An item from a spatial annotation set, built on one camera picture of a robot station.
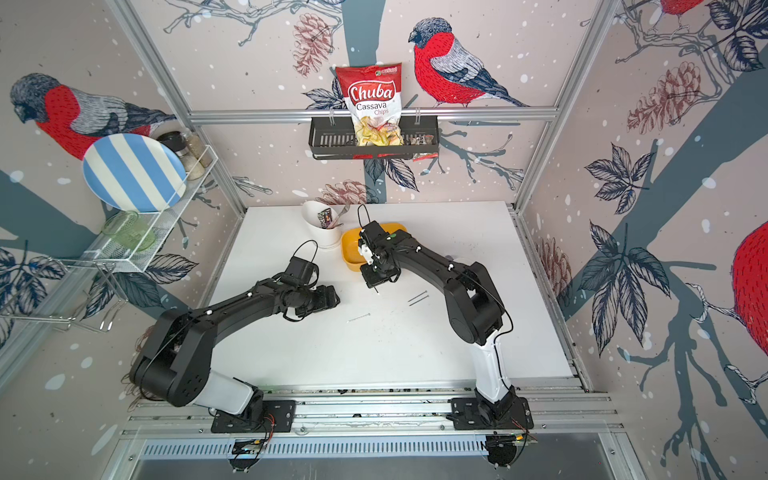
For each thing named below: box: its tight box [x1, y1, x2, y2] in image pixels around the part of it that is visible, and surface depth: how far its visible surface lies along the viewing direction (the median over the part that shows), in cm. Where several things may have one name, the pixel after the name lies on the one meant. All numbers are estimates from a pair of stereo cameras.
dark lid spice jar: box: [156, 130, 192, 169], surface depth 81 cm
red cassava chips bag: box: [336, 63, 404, 147], surface depth 83 cm
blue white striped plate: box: [83, 133, 188, 214], surface depth 74 cm
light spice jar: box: [186, 127, 213, 167], surface depth 87 cm
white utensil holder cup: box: [302, 200, 343, 249], surface depth 106 cm
